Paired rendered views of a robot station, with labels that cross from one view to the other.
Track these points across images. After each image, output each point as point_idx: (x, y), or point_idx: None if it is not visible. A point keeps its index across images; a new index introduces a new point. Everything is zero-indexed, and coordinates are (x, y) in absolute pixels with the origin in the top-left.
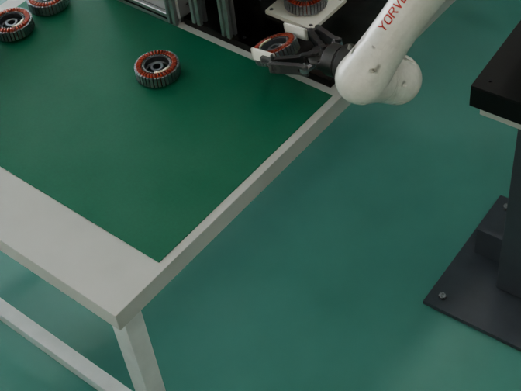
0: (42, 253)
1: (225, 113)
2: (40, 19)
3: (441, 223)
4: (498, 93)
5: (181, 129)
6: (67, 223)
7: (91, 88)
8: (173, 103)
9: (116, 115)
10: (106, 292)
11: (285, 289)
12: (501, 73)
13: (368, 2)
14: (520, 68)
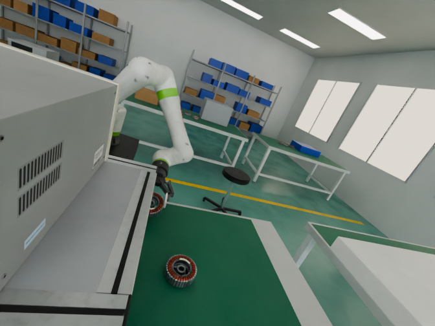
0: (285, 252)
1: (183, 229)
2: None
3: None
4: (133, 155)
5: (204, 240)
6: (272, 253)
7: (217, 306)
8: (193, 252)
9: (221, 273)
10: (270, 227)
11: None
12: (122, 154)
13: None
14: (117, 150)
